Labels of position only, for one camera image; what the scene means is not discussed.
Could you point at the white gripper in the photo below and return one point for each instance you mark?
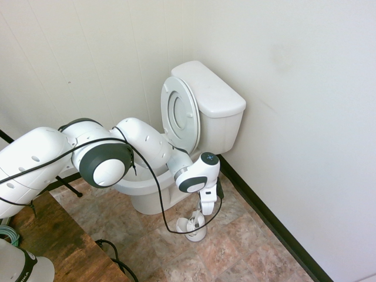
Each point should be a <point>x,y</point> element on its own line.
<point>208,202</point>

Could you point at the white toilet brush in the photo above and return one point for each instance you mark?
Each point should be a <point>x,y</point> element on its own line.
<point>196,218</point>

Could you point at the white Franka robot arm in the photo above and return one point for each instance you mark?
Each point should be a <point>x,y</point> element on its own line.
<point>97,155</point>

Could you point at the white toilet brush holder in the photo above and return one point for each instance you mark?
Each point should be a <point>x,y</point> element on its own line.
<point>195,236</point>

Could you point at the white toilet bowl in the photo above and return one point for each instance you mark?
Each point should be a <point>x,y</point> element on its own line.
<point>147,194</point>

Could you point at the white toilet tank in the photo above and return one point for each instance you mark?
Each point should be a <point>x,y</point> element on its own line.
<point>223,132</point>

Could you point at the white toilet seat lid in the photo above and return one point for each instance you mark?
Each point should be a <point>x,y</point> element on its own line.
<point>169,105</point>

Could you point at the white toilet tank lid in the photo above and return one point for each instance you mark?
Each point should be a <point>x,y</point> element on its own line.
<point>211,91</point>

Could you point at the dark wooden table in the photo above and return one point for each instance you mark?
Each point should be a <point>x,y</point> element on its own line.
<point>67,249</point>

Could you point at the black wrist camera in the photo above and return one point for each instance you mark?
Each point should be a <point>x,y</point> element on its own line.
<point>219,189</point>

